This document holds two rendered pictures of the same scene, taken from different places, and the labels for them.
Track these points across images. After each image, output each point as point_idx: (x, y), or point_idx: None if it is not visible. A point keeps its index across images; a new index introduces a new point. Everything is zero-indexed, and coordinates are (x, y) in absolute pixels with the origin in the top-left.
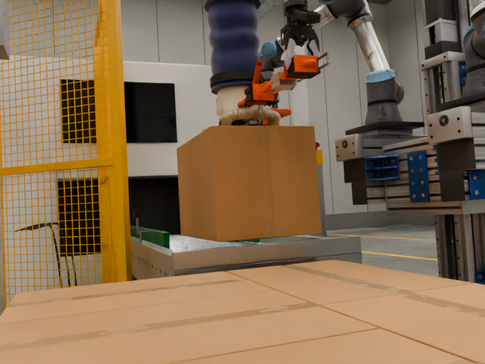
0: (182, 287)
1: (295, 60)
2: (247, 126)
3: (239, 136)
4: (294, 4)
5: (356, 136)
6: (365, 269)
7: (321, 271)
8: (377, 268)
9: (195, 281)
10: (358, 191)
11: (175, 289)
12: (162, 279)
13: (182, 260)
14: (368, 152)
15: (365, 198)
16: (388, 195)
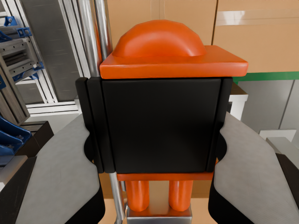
0: (271, 10)
1: (232, 54)
2: (194, 198)
3: (205, 183)
4: None
5: (3, 179)
6: (118, 4)
7: (151, 18)
8: (108, 1)
9: (249, 36)
10: (45, 140)
11: (279, 2)
12: (262, 60)
13: (238, 92)
14: (1, 161)
15: (45, 125)
16: (15, 122)
